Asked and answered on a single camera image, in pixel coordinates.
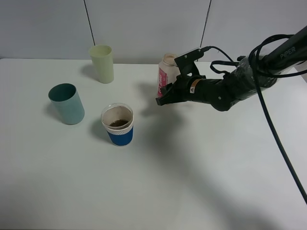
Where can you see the pale green plastic cup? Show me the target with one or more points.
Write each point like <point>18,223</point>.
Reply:
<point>102,60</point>

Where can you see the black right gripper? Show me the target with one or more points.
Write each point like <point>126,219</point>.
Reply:
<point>191,88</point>

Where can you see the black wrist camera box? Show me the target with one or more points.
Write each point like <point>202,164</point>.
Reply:
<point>186,62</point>

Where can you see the teal plastic cup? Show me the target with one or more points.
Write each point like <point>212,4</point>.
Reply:
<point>66,101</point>

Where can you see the clear bottle pink label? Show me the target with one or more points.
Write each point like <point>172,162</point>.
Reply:
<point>167,71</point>

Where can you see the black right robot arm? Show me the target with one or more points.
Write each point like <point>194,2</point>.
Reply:
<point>241,79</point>

